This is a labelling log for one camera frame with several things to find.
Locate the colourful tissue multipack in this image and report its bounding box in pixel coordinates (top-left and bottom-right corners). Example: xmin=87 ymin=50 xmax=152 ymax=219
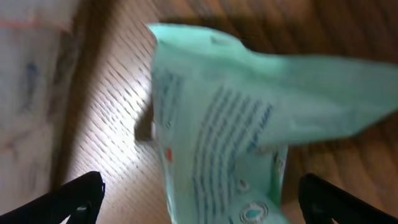
xmin=1 ymin=0 xmax=84 ymax=213

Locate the green snack packet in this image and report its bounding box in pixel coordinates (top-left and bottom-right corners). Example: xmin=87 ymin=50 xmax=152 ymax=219
xmin=149 ymin=23 xmax=397 ymax=224

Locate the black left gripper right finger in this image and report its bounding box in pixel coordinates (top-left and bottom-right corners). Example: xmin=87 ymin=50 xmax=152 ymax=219
xmin=298 ymin=174 xmax=397 ymax=224

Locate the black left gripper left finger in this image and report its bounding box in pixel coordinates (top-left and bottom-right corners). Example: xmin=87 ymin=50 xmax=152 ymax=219
xmin=1 ymin=171 xmax=105 ymax=224

